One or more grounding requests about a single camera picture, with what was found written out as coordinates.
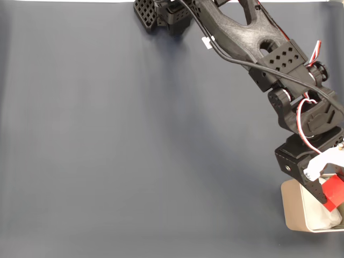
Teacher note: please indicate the dark blue mat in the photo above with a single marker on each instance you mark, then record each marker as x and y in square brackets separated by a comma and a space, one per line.
[107, 134]

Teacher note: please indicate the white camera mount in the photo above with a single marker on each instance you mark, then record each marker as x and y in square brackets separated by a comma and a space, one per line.
[319, 164]

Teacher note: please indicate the beige plastic box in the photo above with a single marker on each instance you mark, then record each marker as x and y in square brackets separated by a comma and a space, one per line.
[291, 204]

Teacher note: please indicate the white crumpled paper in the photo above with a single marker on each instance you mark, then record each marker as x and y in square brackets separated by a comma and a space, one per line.
[319, 217]

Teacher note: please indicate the red cube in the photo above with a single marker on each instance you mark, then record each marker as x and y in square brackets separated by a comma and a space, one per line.
[334, 193]

